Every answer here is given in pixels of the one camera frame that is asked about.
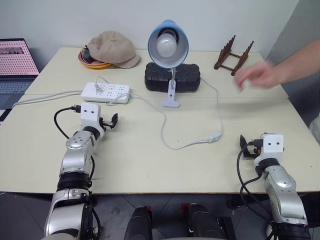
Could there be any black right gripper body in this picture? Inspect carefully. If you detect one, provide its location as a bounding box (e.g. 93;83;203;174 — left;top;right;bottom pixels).
243;138;263;160

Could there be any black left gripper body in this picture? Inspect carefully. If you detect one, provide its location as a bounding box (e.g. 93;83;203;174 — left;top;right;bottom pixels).
99;116;114;132

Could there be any blue clip desk lamp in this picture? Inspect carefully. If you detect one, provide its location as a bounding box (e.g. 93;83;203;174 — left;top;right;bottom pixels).
147;19;190;109

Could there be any person's bare hand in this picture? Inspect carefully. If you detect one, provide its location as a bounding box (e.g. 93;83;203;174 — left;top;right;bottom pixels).
233;61;279;94

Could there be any white power strip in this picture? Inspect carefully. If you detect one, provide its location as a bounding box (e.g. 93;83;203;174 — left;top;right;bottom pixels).
80;82;132;105

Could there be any orange and pink plate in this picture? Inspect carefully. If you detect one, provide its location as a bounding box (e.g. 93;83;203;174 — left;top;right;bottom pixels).
78;48;114;70

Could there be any black object in plate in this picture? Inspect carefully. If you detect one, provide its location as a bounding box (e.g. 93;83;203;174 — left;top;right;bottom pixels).
83;45;94;64

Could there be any beige cloth cap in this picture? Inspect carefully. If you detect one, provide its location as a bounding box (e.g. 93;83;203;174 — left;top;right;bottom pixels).
87;30;142;70

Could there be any black plastic box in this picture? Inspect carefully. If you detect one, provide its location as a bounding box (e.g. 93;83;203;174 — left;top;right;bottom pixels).
144;62;202;94

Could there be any dark rounded shape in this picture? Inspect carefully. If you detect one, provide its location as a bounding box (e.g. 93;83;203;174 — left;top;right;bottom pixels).
124;205;154;240
186;203;226;240

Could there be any brown wooden rack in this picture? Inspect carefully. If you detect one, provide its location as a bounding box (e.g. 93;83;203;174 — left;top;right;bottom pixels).
213;34;255;77

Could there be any white light bulb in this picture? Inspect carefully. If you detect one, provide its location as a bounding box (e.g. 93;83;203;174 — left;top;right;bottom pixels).
156;33;176;57

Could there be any laptop with pink screen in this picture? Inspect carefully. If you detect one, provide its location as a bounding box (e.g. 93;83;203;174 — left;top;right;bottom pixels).
0;37;41;111

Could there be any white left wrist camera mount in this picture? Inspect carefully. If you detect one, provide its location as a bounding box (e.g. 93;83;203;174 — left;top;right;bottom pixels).
80;102;104;131

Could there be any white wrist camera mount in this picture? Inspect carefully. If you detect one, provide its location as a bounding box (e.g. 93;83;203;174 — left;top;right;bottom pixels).
80;102;104;131
260;133;285;155

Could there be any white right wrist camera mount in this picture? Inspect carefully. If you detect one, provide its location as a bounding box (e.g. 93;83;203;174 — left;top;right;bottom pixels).
260;133;285;155

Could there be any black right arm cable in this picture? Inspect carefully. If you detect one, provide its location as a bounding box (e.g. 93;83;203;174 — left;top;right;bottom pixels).
236;148;276;224

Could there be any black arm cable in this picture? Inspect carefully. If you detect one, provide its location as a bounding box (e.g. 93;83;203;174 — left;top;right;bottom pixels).
236;148;276;224
53;105;82;140

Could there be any white inline cord switch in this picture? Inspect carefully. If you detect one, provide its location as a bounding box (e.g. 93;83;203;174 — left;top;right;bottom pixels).
207;132;223;144

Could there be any white lamp cord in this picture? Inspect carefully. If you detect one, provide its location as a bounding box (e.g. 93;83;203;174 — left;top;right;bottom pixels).
93;75;225;151

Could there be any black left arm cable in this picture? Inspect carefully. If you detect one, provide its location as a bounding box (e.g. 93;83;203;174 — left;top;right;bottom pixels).
53;105;82;140

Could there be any white power strip cable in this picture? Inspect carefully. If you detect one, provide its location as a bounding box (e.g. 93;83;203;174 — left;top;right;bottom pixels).
12;89;86;109

